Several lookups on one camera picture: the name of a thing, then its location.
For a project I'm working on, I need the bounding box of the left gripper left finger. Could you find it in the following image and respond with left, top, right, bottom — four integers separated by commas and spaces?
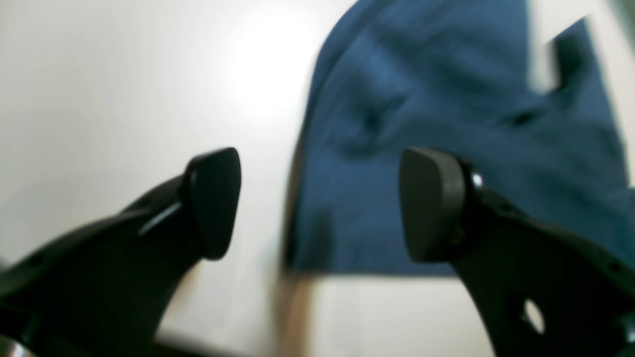
0, 148, 241, 357

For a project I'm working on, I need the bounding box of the dark navy t-shirt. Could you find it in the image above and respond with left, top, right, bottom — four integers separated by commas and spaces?
284, 0, 634, 276

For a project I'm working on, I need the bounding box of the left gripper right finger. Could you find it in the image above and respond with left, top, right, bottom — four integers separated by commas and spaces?
399, 147, 635, 357

